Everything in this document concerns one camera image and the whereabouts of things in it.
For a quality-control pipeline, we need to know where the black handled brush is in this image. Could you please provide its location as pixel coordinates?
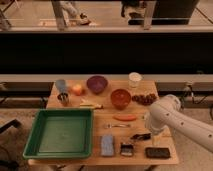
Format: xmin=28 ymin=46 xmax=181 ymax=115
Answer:
xmin=120 ymin=133 xmax=151 ymax=157

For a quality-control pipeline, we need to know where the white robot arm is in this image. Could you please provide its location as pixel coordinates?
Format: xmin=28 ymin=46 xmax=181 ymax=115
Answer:
xmin=145 ymin=94 xmax=213 ymax=153

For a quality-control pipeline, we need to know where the purple bowl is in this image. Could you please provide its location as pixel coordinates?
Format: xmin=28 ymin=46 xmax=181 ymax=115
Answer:
xmin=87 ymin=75 xmax=108 ymax=94

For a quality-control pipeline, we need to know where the red bowl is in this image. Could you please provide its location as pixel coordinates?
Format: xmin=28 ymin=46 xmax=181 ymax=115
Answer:
xmin=110 ymin=89 xmax=131 ymax=110

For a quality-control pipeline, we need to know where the yellow banana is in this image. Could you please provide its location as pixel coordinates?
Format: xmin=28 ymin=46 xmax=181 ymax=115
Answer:
xmin=80 ymin=99 xmax=103 ymax=109

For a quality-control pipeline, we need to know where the white paper cup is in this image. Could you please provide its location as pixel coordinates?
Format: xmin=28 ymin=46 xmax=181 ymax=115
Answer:
xmin=128 ymin=72 xmax=142 ymax=88

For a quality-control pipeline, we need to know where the red yellow apple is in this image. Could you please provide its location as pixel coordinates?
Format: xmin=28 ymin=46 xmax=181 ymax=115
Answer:
xmin=72 ymin=84 xmax=83 ymax=96

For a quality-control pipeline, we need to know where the orange carrot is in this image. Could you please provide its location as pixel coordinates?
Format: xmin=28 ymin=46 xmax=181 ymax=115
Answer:
xmin=113 ymin=115 xmax=137 ymax=121

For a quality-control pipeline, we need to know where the bunch of dark grapes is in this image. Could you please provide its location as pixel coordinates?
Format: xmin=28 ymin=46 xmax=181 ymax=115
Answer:
xmin=132 ymin=94 xmax=157 ymax=106

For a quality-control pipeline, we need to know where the dark metal cup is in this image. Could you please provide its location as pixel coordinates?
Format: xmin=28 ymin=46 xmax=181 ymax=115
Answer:
xmin=57 ymin=93 xmax=69 ymax=106

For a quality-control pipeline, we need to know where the blue plastic cup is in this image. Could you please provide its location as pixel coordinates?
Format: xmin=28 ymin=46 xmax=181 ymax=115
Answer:
xmin=55 ymin=79 xmax=67 ymax=93

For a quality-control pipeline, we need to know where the wooden table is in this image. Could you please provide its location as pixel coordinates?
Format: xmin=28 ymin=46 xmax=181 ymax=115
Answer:
xmin=28 ymin=80 xmax=179 ymax=167

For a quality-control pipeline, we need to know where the blue sponge near tray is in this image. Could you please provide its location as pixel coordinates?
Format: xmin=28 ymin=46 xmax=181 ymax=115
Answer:
xmin=101 ymin=134 xmax=114 ymax=157

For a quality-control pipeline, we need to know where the green plastic tray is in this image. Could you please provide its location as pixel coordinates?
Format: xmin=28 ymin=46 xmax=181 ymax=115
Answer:
xmin=23 ymin=109 xmax=94 ymax=159

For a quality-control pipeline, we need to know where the black rectangular sponge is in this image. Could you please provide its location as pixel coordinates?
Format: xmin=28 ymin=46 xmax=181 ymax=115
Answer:
xmin=145 ymin=147 xmax=170 ymax=159

